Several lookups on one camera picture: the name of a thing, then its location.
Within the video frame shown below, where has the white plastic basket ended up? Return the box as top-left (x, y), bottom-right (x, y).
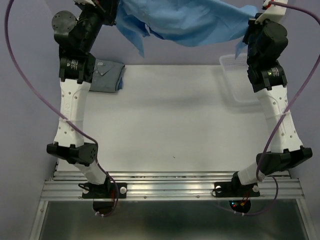
top-left (219, 53), bottom-right (260, 106)

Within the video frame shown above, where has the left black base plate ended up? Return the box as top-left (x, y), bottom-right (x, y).
top-left (78, 182), bottom-right (127, 200)

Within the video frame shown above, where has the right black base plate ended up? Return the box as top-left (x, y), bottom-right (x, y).
top-left (211, 181), bottom-right (261, 198)

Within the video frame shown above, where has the folded grey shirt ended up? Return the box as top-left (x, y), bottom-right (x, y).
top-left (89, 59), bottom-right (125, 94)

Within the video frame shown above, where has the aluminium rail frame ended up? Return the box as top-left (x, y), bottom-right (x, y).
top-left (29, 162), bottom-right (317, 240)

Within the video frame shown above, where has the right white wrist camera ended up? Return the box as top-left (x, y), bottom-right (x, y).
top-left (255, 0), bottom-right (288, 24)

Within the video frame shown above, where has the light blue long sleeve shirt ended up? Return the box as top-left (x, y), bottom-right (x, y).
top-left (116, 0), bottom-right (258, 57)

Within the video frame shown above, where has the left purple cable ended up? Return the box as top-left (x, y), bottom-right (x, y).
top-left (3, 0), bottom-right (123, 218)

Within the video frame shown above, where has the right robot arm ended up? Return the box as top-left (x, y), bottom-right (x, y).
top-left (230, 19), bottom-right (313, 193)

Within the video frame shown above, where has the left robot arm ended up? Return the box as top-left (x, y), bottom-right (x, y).
top-left (46, 0), bottom-right (127, 199)

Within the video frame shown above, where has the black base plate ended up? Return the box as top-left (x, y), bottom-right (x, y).
top-left (78, 182), bottom-right (127, 200)
top-left (211, 181), bottom-right (261, 198)

